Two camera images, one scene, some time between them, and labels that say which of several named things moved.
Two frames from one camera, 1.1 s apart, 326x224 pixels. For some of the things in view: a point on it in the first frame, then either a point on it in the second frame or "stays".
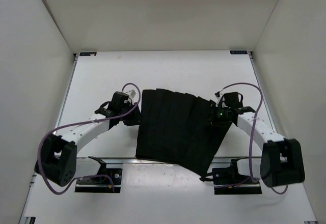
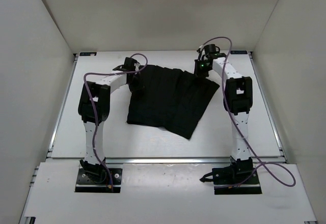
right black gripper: x=221 y=107 to x=197 y=71
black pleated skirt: x=178 y=128 to x=173 y=99
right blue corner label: x=238 y=52 stays
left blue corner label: x=87 y=53 stays
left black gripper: x=136 y=119 to x=139 y=88
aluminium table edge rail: x=90 y=160 stays
